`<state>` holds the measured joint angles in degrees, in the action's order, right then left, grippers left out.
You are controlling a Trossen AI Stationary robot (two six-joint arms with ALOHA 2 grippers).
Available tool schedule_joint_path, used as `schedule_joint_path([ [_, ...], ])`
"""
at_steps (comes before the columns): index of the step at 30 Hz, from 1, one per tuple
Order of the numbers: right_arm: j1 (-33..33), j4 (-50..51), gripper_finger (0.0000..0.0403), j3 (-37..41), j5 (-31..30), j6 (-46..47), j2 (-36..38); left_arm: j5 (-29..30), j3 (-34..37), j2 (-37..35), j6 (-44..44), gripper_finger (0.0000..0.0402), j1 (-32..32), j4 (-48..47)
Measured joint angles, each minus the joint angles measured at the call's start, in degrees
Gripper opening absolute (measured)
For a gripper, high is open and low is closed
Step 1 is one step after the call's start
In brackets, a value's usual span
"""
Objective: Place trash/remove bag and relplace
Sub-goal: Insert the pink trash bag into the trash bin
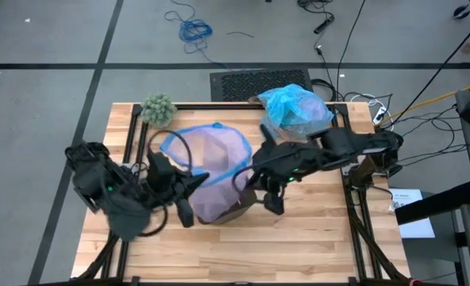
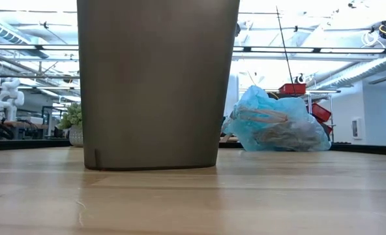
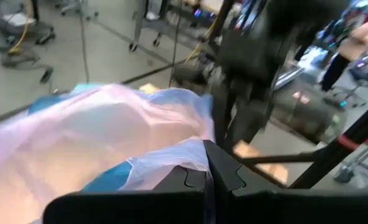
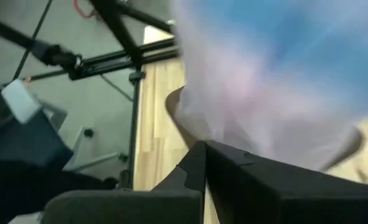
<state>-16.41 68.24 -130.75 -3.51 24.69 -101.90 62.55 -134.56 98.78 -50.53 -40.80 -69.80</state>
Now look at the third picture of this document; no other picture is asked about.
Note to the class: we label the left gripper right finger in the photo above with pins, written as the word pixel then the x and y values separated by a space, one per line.
pixel 280 208

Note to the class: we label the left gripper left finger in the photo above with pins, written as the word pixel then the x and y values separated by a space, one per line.
pixel 140 208

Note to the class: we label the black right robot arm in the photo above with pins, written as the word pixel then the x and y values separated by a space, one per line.
pixel 255 46

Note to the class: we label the black power strip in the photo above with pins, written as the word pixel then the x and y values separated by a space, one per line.
pixel 46 74

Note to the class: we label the person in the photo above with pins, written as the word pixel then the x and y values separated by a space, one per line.
pixel 362 37

